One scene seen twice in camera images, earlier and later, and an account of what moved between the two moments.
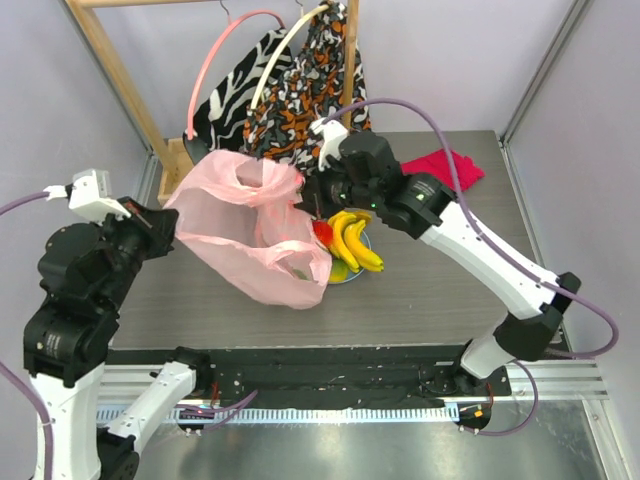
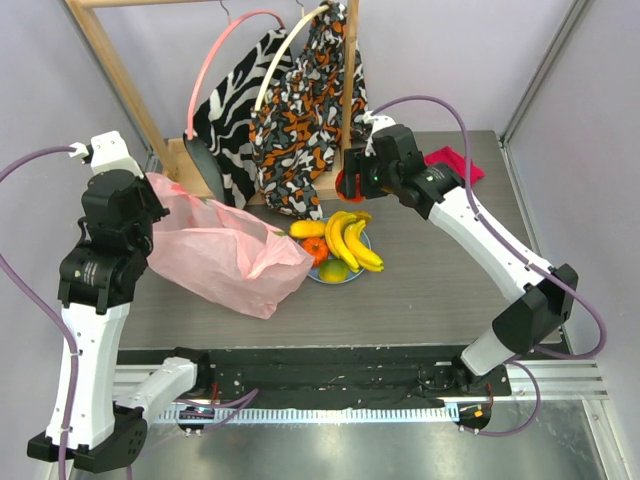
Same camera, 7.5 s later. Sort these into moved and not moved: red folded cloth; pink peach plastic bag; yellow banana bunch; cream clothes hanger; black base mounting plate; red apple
Moved: red apple; pink peach plastic bag
Not moved: yellow banana bunch; cream clothes hanger; red folded cloth; black base mounting plate
